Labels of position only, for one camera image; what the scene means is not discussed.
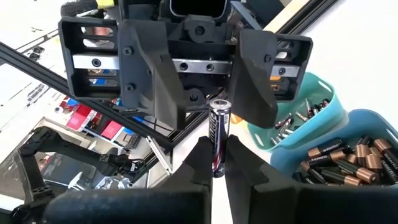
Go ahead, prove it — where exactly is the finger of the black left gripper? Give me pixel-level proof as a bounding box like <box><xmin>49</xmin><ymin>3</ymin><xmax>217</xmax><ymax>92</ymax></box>
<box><xmin>118</xmin><ymin>19</ymin><xmax>188</xmax><ymax>131</ymax></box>
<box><xmin>229</xmin><ymin>28</ymin><xmax>280</xmax><ymax>129</ymax></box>

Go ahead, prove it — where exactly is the slate blue plastic bin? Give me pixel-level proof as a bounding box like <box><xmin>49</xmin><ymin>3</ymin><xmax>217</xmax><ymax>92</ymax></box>
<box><xmin>269</xmin><ymin>108</ymin><xmax>398</xmax><ymax>188</ymax></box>

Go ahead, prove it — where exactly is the red equipment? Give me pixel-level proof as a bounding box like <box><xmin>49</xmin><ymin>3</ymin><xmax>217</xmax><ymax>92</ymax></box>
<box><xmin>60</xmin><ymin>98</ymin><xmax>125</xmax><ymax>141</ymax></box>

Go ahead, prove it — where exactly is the lone silver AAA battery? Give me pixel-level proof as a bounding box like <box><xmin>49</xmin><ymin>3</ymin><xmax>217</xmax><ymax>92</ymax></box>
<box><xmin>207</xmin><ymin>98</ymin><xmax>233</xmax><ymax>179</ymax></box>

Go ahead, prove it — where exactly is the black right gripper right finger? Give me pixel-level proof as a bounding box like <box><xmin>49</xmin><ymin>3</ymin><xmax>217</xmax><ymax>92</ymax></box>
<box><xmin>225</xmin><ymin>134</ymin><xmax>398</xmax><ymax>224</ymax></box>

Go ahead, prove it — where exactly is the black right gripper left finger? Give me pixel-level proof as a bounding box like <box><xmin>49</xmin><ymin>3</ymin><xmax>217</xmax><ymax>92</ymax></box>
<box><xmin>43</xmin><ymin>136</ymin><xmax>215</xmax><ymax>224</ymax></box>

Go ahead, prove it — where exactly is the Duracell copper-black AA battery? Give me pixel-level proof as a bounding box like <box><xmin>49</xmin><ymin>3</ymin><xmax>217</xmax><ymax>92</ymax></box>
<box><xmin>365</xmin><ymin>154</ymin><xmax>384</xmax><ymax>175</ymax></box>
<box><xmin>354</xmin><ymin>136</ymin><xmax>371</xmax><ymax>167</ymax></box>

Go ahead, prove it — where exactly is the green plastic bin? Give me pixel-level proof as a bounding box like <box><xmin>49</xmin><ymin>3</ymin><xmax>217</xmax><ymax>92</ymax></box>
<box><xmin>246</xmin><ymin>71</ymin><xmax>346</xmax><ymax>152</ymax></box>

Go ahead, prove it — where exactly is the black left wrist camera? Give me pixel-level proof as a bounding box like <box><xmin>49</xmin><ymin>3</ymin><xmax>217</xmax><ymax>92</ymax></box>
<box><xmin>167</xmin><ymin>0</ymin><xmax>229</xmax><ymax>19</ymax></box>

